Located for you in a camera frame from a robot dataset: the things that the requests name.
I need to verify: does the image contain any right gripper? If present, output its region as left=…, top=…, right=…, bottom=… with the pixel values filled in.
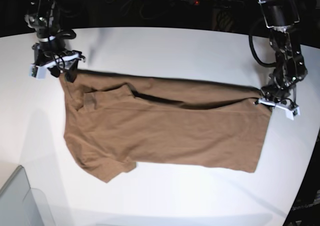
left=32, top=43, right=86, bottom=83

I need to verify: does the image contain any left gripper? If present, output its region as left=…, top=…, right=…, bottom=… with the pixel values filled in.
left=254, top=84, right=298, bottom=113

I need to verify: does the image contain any brown t-shirt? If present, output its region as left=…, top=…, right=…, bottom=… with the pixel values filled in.
left=59, top=72, right=272, bottom=182

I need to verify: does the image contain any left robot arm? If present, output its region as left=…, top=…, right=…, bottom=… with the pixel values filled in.
left=248, top=0, right=308, bottom=120

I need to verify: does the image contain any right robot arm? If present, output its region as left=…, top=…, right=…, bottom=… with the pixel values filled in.
left=24, top=0, right=86, bottom=83

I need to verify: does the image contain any black power strip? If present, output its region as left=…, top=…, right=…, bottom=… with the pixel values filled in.
left=181, top=0, right=245, bottom=8

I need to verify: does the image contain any grey plastic bin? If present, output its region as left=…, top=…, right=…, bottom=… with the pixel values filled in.
left=0, top=165, right=56, bottom=226

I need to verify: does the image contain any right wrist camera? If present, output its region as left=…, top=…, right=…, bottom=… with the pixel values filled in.
left=29, top=64, right=47, bottom=80

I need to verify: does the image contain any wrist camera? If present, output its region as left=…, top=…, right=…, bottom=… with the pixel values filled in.
left=285, top=106, right=300, bottom=120
left=29, top=64, right=47, bottom=80

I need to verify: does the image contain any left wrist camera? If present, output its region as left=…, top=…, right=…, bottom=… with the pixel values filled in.
left=285, top=106, right=300, bottom=120

